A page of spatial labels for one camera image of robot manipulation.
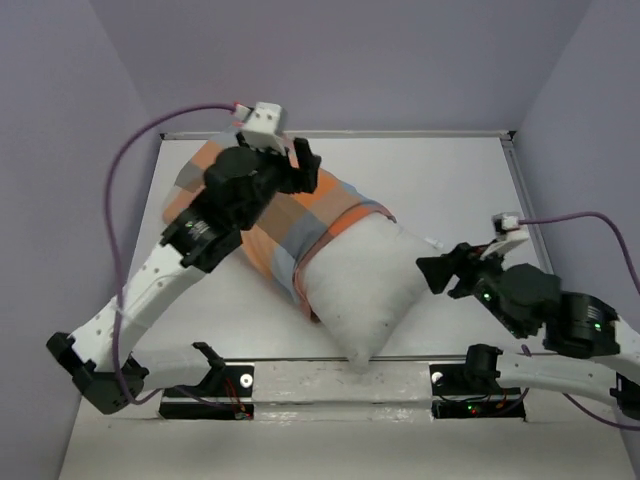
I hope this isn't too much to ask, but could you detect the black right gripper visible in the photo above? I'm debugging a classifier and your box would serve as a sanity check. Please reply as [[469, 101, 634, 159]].
[[411, 238, 524, 336]]

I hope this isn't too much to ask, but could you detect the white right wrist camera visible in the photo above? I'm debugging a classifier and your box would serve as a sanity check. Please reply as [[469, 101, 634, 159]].
[[480, 213, 530, 260]]

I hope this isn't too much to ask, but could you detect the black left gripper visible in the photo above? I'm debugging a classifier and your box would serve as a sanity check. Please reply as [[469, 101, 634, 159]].
[[234, 128, 322, 233]]

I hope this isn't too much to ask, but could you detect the colourful checked pillowcase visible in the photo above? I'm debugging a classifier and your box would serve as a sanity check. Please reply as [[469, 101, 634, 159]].
[[162, 130, 396, 322]]

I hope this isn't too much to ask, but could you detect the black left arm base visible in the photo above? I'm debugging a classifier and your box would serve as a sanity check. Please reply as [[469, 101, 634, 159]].
[[158, 342, 255, 421]]

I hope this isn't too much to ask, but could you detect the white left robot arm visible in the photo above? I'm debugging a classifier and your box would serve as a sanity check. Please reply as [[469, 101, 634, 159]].
[[46, 134, 321, 415]]

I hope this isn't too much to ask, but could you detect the white pillow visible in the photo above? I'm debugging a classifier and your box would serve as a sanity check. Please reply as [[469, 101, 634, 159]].
[[299, 213, 438, 373]]

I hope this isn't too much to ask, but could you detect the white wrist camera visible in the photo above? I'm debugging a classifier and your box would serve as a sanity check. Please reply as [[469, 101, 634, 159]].
[[480, 213, 530, 260], [233, 102, 288, 156]]

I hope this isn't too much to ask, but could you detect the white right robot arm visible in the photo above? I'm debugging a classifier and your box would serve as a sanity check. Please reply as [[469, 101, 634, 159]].
[[416, 243, 639, 420]]

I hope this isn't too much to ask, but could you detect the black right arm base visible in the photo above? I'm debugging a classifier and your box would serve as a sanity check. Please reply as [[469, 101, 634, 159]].
[[430, 363, 526, 420]]

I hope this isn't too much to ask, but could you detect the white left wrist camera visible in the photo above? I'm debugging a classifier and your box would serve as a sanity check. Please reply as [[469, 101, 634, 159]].
[[233, 102, 288, 156]]

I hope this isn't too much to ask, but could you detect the aluminium table edge rail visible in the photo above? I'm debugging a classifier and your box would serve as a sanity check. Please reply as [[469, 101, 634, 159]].
[[159, 128, 517, 142]]

